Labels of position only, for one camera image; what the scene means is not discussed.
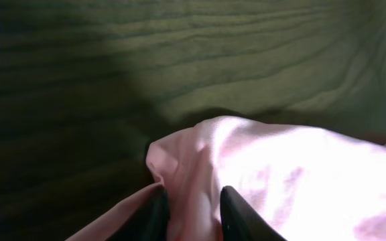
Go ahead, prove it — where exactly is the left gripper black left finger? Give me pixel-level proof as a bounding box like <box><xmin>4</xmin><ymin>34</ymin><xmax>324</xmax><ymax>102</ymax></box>
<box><xmin>107</xmin><ymin>186</ymin><xmax>170</xmax><ymax>241</ymax></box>

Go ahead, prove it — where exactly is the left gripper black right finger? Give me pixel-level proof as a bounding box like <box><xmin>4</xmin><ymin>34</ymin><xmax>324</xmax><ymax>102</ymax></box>
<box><xmin>220</xmin><ymin>185</ymin><xmax>286</xmax><ymax>241</ymax></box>

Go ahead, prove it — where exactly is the pink t-shirt with gold print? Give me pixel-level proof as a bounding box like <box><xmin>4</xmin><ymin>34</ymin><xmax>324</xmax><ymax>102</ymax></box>
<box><xmin>73</xmin><ymin>116</ymin><xmax>386</xmax><ymax>240</ymax></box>

